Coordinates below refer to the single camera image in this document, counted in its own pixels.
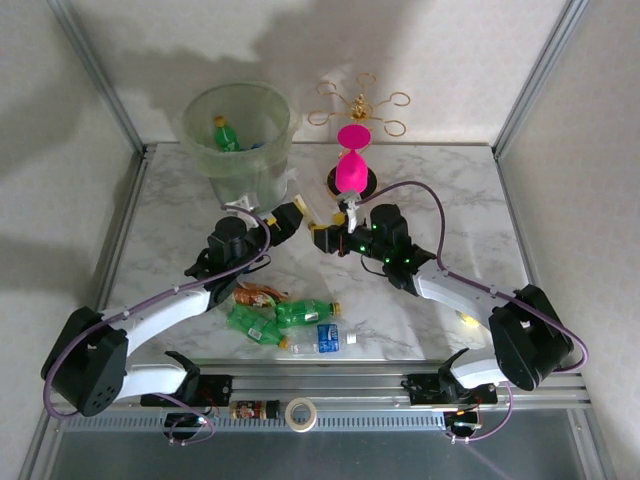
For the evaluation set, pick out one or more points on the grey metal panel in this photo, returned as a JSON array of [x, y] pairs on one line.
[[320, 455]]

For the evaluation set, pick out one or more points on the pink wine glass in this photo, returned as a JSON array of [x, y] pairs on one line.
[[350, 172]]

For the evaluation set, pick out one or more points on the green lined translucent bin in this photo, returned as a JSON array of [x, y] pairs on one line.
[[235, 172]]

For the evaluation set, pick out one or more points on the aluminium side rail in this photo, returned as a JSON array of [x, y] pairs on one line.
[[129, 200], [517, 225]]

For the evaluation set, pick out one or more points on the black gold round base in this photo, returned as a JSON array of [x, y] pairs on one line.
[[372, 180]]

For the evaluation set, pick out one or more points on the small brown jar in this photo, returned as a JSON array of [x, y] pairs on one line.
[[247, 410]]

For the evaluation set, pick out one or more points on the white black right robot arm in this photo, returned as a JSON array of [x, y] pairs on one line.
[[525, 335]]

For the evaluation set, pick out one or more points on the crushed green bottle yellow cap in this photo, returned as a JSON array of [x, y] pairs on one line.
[[250, 325]]

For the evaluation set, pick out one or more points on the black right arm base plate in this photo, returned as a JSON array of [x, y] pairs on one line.
[[425, 390]]

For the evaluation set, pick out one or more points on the aluminium frame post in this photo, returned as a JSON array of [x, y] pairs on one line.
[[99, 75], [538, 75]]

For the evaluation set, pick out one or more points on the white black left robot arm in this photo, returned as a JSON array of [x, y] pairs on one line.
[[160, 315]]

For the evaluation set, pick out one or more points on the aluminium extrusion rail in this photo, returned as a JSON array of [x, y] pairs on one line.
[[325, 385]]

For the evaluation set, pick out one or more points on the clear bottle blue label white cap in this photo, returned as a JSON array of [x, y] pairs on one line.
[[327, 339]]

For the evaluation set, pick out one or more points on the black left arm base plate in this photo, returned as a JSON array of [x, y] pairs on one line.
[[217, 387]]

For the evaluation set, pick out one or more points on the masking tape roll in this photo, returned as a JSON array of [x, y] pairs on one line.
[[288, 415]]

